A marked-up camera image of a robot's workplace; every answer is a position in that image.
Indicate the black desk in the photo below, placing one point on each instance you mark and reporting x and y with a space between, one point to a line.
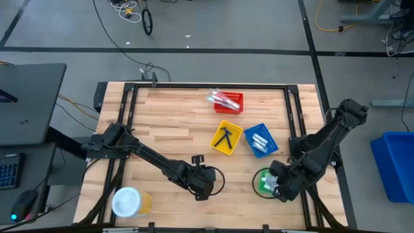
29 103

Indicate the yellow jar with white lid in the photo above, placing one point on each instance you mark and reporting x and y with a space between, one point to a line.
126 201

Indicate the white toothpaste tube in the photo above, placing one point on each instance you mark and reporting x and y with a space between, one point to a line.
268 179
270 186

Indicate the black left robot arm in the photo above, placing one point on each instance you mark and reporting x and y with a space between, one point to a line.
152 158

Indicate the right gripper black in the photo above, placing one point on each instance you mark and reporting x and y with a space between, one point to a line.
291 182

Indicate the grey metal bar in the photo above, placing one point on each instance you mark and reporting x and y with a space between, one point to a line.
391 103

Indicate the clear red toothbrush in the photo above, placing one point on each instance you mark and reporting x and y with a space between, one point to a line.
224 96

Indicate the grey desk leg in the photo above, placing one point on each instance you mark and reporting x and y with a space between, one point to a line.
362 18

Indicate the large blue plastic bin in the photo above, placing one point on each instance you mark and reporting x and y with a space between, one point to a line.
398 168

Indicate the black backlit keyboard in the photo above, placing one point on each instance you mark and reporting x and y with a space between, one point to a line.
9 171

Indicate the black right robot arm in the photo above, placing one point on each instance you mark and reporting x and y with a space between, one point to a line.
323 142

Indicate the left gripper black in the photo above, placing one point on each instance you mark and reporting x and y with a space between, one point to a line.
202 179

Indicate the yellow plastic basket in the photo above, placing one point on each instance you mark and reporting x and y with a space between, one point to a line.
235 142

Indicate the clear blue toothbrush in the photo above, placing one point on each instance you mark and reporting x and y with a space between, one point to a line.
220 98
232 105
216 93

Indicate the black computer mouse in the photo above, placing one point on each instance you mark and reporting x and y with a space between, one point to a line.
24 204

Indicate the green plastic basket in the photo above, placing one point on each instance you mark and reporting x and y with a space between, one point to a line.
261 187

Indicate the blue plastic basket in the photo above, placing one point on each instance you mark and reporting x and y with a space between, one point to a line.
271 145

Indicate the red plastic basket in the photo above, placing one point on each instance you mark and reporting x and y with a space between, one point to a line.
238 95

